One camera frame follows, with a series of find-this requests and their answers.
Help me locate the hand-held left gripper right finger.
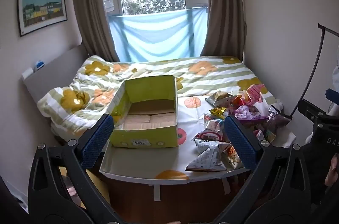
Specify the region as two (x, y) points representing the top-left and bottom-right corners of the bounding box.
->
(214, 115), (311, 224)

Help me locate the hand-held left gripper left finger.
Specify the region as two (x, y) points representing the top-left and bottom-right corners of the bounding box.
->
(28, 114), (117, 224)

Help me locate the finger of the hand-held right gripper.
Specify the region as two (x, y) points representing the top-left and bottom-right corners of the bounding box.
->
(297, 98), (329, 121)
(325, 88), (339, 102)

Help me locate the pile of assorted snack packets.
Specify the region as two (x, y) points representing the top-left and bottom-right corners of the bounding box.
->
(185, 84), (292, 172)

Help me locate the green cardboard box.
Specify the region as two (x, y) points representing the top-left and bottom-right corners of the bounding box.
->
(108, 75), (178, 148)

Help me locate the person's right hand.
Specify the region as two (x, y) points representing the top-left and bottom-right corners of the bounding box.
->
(324, 152), (339, 187)

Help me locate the black curved metal rod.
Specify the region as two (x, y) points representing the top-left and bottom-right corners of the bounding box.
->
(290, 24), (339, 117)

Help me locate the persimmon print tablecloth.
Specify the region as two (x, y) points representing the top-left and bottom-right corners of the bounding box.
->
(99, 93), (297, 185)

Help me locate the grey headboard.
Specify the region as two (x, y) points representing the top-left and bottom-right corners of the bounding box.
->
(22, 45), (88, 105)

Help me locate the floral striped blanket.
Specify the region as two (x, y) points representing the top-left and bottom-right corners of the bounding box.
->
(37, 55), (277, 134)

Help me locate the light blue cloth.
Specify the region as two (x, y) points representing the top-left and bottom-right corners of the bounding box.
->
(107, 7), (208, 63)

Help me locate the brown curtain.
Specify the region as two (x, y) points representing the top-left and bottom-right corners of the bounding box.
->
(69, 0), (119, 62)
(200, 0), (248, 62)

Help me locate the framed houses picture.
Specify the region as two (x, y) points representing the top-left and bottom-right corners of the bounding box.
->
(17, 0), (68, 37)

